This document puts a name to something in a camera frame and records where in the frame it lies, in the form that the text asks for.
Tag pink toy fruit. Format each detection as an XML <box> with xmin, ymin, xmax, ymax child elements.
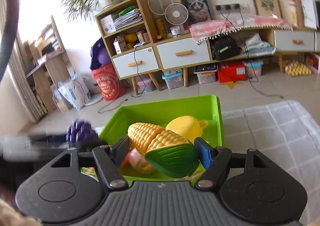
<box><xmin>122</xmin><ymin>148</ymin><xmax>155</xmax><ymax>174</ymax></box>

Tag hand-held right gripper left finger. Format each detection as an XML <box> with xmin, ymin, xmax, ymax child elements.
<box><xmin>44</xmin><ymin>135</ymin><xmax>131</xmax><ymax>191</ymax></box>

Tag clear storage box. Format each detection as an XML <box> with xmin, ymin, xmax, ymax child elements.
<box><xmin>136</xmin><ymin>76</ymin><xmax>157</xmax><ymax>92</ymax></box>
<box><xmin>162</xmin><ymin>69</ymin><xmax>184</xmax><ymax>89</ymax></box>
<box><xmin>194</xmin><ymin>64</ymin><xmax>217</xmax><ymax>84</ymax></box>
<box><xmin>244</xmin><ymin>59</ymin><xmax>264</xmax><ymax>77</ymax></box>

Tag wooden desk shelf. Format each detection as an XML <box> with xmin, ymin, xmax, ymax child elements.
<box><xmin>24</xmin><ymin>14</ymin><xmax>73</xmax><ymax>114</ymax></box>

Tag yellow can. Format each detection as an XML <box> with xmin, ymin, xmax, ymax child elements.
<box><xmin>155</xmin><ymin>18</ymin><xmax>167</xmax><ymax>39</ymax></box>

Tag small white carton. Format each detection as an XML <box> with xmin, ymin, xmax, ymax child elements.
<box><xmin>113</xmin><ymin>38</ymin><xmax>128</xmax><ymax>54</ymax></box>

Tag black bag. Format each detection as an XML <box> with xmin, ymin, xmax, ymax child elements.
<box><xmin>210</xmin><ymin>36</ymin><xmax>240</xmax><ymax>61</ymax></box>

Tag purple toy grapes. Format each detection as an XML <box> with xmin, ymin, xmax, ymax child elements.
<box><xmin>66</xmin><ymin>120</ymin><xmax>100</xmax><ymax>146</ymax></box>

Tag red flat box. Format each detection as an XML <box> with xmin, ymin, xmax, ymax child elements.
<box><xmin>216</xmin><ymin>61</ymin><xmax>247</xmax><ymax>83</ymax></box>

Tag framed cat picture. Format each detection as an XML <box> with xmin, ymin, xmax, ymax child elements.
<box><xmin>179</xmin><ymin>0</ymin><xmax>215</xmax><ymax>26</ymax></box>

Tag red printed bucket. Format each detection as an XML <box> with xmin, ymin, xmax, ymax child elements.
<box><xmin>91</xmin><ymin>63</ymin><xmax>126</xmax><ymax>101</ymax></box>

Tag wall power outlets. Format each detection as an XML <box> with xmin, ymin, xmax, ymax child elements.
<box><xmin>215</xmin><ymin>3</ymin><xmax>250</xmax><ymax>12</ymax></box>

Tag grey checkered blanket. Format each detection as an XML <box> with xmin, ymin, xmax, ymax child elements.
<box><xmin>92</xmin><ymin>99</ymin><xmax>320</xmax><ymax>224</ymax></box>

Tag yellow egg tray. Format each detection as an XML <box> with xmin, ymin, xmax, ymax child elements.
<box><xmin>285</xmin><ymin>59</ymin><xmax>312</xmax><ymax>76</ymax></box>

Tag yellow toy cup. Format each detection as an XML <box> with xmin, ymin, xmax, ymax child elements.
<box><xmin>166</xmin><ymin>115</ymin><xmax>208</xmax><ymax>144</ymax></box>

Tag dark curved cable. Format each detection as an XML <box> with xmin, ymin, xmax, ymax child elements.
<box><xmin>0</xmin><ymin>0</ymin><xmax>20</xmax><ymax>84</ymax></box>

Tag pink fringed cloth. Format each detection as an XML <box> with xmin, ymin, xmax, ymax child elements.
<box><xmin>189</xmin><ymin>14</ymin><xmax>293</xmax><ymax>41</ymax></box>

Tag green plastic box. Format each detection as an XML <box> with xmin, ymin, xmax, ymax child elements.
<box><xmin>80</xmin><ymin>94</ymin><xmax>225</xmax><ymax>189</ymax></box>

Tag pile of white papers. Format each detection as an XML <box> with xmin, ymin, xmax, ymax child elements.
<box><xmin>241</xmin><ymin>33</ymin><xmax>277</xmax><ymax>54</ymax></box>

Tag wooden low cabinet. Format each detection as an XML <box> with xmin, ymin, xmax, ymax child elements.
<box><xmin>152</xmin><ymin>26</ymin><xmax>320</xmax><ymax>91</ymax></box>

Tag stack of papers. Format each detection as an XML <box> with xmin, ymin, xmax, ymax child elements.
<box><xmin>114</xmin><ymin>8</ymin><xmax>143</xmax><ymax>31</ymax></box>

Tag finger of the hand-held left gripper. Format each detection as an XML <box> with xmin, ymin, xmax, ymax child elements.
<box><xmin>2</xmin><ymin>143</ymin><xmax>108</xmax><ymax>161</ymax></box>
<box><xmin>5</xmin><ymin>134</ymin><xmax>72</xmax><ymax>145</ymax></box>

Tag white box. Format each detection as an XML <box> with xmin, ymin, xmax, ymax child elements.
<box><xmin>100</xmin><ymin>14</ymin><xmax>117</xmax><ymax>34</ymax></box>

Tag white paper bag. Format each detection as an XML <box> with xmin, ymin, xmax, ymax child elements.
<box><xmin>58</xmin><ymin>73</ymin><xmax>92</xmax><ymax>110</ymax></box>

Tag small white desk fan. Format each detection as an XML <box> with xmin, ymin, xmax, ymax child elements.
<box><xmin>164</xmin><ymin>3</ymin><xmax>188</xmax><ymax>32</ymax></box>

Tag person's left forearm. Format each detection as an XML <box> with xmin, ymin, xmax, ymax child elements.
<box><xmin>0</xmin><ymin>198</ymin><xmax>42</xmax><ymax>226</ymax></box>

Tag white and red carton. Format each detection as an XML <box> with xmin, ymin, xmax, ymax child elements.
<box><xmin>306</xmin><ymin>54</ymin><xmax>320</xmax><ymax>69</ymax></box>

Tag white radiator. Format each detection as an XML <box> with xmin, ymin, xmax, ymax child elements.
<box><xmin>7</xmin><ymin>41</ymin><xmax>48</xmax><ymax>123</ymax></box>

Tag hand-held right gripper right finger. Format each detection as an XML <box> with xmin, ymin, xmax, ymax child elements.
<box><xmin>194</xmin><ymin>137</ymin><xmax>278</xmax><ymax>191</ymax></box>

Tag microwave oven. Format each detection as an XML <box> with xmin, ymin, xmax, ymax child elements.
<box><xmin>300</xmin><ymin>0</ymin><xmax>320</xmax><ymax>30</ymax></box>

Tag purple plush toy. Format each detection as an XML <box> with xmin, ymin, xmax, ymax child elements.
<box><xmin>90</xmin><ymin>37</ymin><xmax>112</xmax><ymax>70</ymax></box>

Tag wooden shelf cabinet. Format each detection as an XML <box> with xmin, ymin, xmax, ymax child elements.
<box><xmin>94</xmin><ymin>0</ymin><xmax>163</xmax><ymax>95</ymax></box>

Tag black cable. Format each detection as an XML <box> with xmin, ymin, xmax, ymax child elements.
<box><xmin>220</xmin><ymin>9</ymin><xmax>285</xmax><ymax>99</ymax></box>
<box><xmin>131</xmin><ymin>43</ymin><xmax>145</xmax><ymax>97</ymax></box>

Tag toy corn cob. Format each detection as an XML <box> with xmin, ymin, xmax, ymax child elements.
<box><xmin>127</xmin><ymin>123</ymin><xmax>200</xmax><ymax>179</ymax></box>

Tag large white round fan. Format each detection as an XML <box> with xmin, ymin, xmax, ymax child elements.
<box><xmin>147</xmin><ymin>0</ymin><xmax>173</xmax><ymax>16</ymax></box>

